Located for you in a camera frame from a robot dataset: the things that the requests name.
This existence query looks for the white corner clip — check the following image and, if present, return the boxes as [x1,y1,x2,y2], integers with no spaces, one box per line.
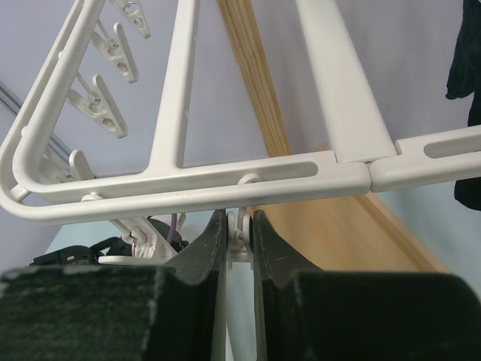
[100,213,186,265]

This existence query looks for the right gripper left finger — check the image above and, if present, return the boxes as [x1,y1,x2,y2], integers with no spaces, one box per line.
[1,210,228,360]

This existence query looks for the black hanging socks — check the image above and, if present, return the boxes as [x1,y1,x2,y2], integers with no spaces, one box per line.
[446,0,481,211]

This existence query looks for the wooden drying rack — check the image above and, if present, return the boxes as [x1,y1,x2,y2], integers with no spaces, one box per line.
[217,1,448,272]

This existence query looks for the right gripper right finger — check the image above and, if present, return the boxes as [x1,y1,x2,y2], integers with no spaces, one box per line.
[252,211,480,360]

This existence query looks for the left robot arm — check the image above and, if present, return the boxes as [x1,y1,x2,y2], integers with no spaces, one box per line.
[30,216,189,265]

